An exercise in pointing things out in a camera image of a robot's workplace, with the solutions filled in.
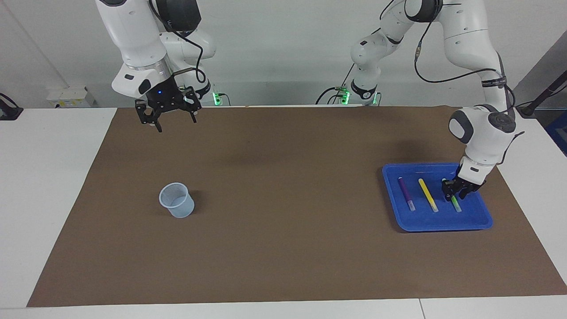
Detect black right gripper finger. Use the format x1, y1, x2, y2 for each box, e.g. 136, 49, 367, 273
177, 86, 202, 123
135, 100, 163, 133

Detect green pen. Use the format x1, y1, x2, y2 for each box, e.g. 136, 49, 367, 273
442, 178, 462, 213

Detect yellow pen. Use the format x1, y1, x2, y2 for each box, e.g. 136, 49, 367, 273
418, 178, 439, 213

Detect purple pen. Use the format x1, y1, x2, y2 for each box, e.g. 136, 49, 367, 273
397, 177, 416, 211

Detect blue plastic tray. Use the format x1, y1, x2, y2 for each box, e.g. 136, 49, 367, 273
382, 163, 493, 233

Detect white socket box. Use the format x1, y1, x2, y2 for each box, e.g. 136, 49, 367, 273
47, 86, 96, 108

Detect translucent plastic cup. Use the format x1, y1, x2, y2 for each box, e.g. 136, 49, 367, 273
159, 183, 194, 219

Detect blue crate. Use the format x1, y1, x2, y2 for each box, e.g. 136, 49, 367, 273
545, 111, 567, 156

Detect black table clamp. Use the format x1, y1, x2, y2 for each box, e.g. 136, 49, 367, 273
0, 93, 23, 121

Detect brown table mat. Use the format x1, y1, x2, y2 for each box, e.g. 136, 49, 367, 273
27, 105, 567, 307

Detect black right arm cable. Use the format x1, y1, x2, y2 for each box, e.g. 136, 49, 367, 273
148, 0, 208, 85

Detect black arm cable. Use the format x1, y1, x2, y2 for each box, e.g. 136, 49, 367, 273
148, 0, 208, 85
379, 0, 525, 167

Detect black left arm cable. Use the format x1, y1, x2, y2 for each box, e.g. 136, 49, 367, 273
379, 0, 525, 167

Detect black base cable bundle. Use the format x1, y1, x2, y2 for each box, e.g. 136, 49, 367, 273
315, 64, 357, 105

